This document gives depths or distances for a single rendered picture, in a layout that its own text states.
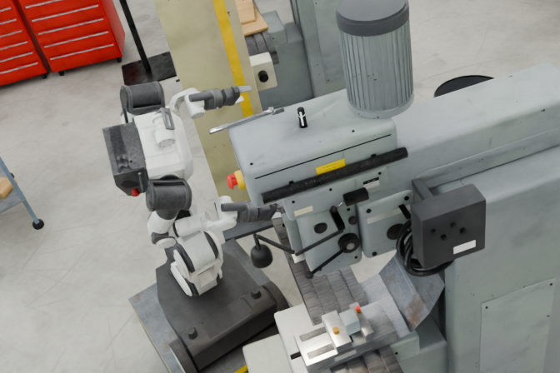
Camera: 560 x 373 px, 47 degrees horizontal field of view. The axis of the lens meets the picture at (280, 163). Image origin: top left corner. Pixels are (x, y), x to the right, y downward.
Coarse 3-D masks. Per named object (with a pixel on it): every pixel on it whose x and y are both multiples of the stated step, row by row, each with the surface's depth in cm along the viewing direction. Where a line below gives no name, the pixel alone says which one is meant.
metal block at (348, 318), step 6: (342, 312) 234; (348, 312) 233; (354, 312) 233; (342, 318) 232; (348, 318) 231; (354, 318) 231; (348, 324) 229; (354, 324) 230; (348, 330) 231; (354, 330) 232; (360, 330) 233
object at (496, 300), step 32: (544, 160) 210; (512, 192) 203; (544, 192) 206; (512, 224) 211; (544, 224) 216; (480, 256) 217; (512, 256) 222; (544, 256) 227; (448, 288) 231; (480, 288) 227; (512, 288) 233; (544, 288) 238; (448, 320) 244; (480, 320) 239; (512, 320) 245; (544, 320) 251; (448, 352) 259; (480, 352) 252; (512, 352) 259; (544, 352) 266
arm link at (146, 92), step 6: (138, 84) 247; (144, 84) 247; (150, 84) 248; (132, 90) 243; (138, 90) 244; (144, 90) 245; (150, 90) 246; (156, 90) 247; (132, 96) 242; (138, 96) 244; (144, 96) 245; (150, 96) 246; (156, 96) 247; (132, 102) 243; (138, 102) 244; (144, 102) 246; (150, 102) 247; (156, 102) 249
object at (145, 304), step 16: (240, 256) 361; (256, 272) 350; (144, 304) 347; (288, 304) 330; (144, 320) 339; (160, 320) 337; (160, 336) 329; (176, 336) 327; (256, 336) 318; (160, 352) 321; (240, 352) 313; (176, 368) 313; (208, 368) 309; (224, 368) 308; (240, 368) 306
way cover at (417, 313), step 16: (384, 272) 266; (400, 272) 259; (368, 288) 266; (384, 288) 263; (400, 288) 256; (416, 288) 249; (432, 288) 239; (384, 304) 258; (400, 304) 253; (416, 304) 247; (432, 304) 239; (400, 320) 250; (416, 320) 244; (400, 336) 245
